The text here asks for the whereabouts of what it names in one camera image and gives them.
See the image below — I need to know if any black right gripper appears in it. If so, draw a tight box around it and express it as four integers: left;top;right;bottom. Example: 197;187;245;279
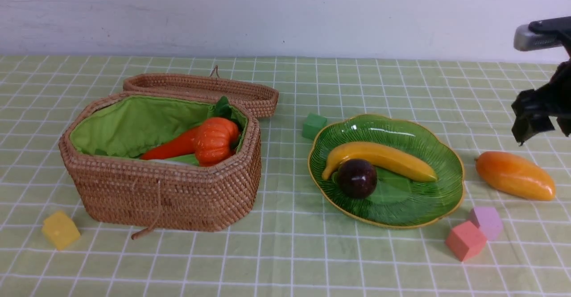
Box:
511;59;571;146

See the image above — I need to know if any yellow banana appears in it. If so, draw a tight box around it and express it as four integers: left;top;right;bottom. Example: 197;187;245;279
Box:
322;142;439;182

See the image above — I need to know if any purple mangosteen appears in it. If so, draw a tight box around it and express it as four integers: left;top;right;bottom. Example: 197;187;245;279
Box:
334;159;378;199

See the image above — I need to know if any orange pumpkin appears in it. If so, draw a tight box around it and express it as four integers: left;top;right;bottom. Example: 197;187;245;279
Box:
194;117;239;167

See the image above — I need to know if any green cucumber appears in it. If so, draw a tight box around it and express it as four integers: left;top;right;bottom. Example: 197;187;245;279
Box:
166;153;200;166

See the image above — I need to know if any orange carrot with leaves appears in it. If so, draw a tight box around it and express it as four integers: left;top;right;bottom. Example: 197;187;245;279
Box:
140;96;242;160

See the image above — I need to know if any white radish with leaves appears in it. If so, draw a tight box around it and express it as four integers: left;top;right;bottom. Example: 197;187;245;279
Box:
148;159;194;166

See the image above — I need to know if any orange mango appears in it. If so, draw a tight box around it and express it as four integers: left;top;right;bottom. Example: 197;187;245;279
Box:
475;151;556;201

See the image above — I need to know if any pink foam cube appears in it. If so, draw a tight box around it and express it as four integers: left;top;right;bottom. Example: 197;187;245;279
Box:
468;206;504;241

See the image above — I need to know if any salmon foam cube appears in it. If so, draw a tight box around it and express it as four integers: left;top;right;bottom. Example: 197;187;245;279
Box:
445;221;487;262

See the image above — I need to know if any green glass plate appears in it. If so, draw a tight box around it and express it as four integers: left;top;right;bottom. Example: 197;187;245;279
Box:
307;114;466;229

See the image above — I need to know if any green foam cube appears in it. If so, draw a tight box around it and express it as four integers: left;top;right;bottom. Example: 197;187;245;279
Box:
302;113;328;140

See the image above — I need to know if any woven rattan basket lid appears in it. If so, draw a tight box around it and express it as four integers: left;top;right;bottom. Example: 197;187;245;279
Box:
123;67;279;118

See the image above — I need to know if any green checkered tablecloth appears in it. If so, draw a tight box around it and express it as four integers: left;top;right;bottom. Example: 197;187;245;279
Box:
0;55;570;297

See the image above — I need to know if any woven rattan basket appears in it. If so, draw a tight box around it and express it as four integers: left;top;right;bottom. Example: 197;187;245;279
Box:
58;91;261;238

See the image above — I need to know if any yellow foam block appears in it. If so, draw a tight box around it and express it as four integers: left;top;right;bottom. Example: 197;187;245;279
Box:
41;210;80;251

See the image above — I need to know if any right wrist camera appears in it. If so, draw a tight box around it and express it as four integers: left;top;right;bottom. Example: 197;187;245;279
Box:
513;16;571;53

